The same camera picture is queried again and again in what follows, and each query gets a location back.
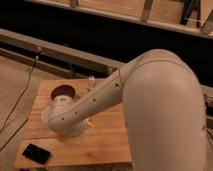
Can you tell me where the clear plastic bottle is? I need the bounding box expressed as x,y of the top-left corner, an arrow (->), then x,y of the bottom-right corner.
87,76 -> 97,91

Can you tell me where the black rectangular eraser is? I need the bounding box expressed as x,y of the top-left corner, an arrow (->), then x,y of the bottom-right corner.
22,144 -> 51,164

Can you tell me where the black cable on floor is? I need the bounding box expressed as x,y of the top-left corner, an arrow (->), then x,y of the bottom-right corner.
0,49 -> 42,152

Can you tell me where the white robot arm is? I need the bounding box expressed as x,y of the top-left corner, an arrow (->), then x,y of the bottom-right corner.
48,49 -> 207,171

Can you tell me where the white plastic cup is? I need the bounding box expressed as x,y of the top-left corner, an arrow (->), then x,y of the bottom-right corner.
41,106 -> 51,122

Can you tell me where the grey metal rail beam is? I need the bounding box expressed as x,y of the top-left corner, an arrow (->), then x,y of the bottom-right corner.
0,28 -> 213,99

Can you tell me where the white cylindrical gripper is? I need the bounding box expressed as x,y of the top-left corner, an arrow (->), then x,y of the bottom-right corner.
67,120 -> 87,137

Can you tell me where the dark red bowl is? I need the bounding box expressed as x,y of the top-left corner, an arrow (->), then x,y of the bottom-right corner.
51,85 -> 75,100

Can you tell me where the wooden table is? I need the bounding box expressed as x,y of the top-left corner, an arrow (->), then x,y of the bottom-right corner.
14,79 -> 131,169

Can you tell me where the beige rectangular sponge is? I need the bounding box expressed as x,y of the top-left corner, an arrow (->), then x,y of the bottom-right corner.
86,118 -> 94,127

